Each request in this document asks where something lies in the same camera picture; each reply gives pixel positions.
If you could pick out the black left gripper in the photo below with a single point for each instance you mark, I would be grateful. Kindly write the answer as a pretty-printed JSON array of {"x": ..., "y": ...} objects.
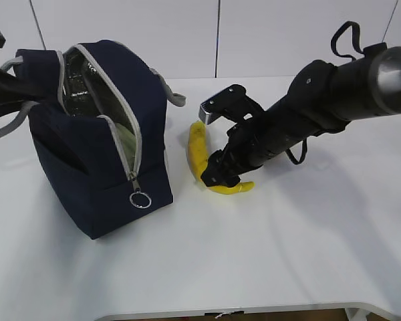
[{"x": 15, "y": 88}]

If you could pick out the yellow banana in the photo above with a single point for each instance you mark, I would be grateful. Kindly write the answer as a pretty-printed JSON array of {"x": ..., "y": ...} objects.
[{"x": 198, "y": 159}]

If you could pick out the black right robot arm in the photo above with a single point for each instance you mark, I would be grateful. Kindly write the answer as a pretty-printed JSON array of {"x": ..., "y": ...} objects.
[{"x": 322, "y": 99}]

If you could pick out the navy blue lunch bag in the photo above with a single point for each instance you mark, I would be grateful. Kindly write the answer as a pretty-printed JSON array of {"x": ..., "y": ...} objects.
[{"x": 92, "y": 86}]

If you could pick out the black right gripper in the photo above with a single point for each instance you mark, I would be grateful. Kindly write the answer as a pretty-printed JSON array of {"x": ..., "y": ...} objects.
[{"x": 257, "y": 140}]

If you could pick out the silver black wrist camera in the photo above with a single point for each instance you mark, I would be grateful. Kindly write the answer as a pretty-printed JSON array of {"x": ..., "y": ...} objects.
[{"x": 231, "y": 103}]

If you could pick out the green lid glass container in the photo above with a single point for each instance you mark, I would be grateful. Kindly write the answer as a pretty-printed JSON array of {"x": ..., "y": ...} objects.
[{"x": 128, "y": 148}]

